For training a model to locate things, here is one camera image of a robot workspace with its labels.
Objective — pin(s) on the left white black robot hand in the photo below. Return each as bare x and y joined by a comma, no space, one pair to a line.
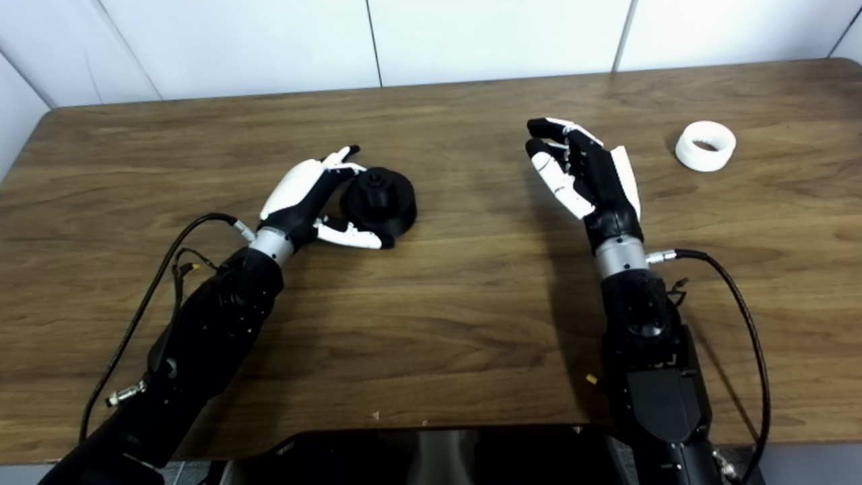
296,192

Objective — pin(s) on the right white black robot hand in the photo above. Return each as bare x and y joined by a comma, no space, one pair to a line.
603,182

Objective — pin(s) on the round black part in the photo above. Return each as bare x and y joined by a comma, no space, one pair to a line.
387,202

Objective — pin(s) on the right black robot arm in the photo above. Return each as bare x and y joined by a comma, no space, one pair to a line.
656,391

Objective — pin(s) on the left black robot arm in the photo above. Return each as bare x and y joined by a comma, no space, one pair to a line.
209,337

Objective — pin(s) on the black glossy robot torso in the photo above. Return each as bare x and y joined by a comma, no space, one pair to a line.
337,458

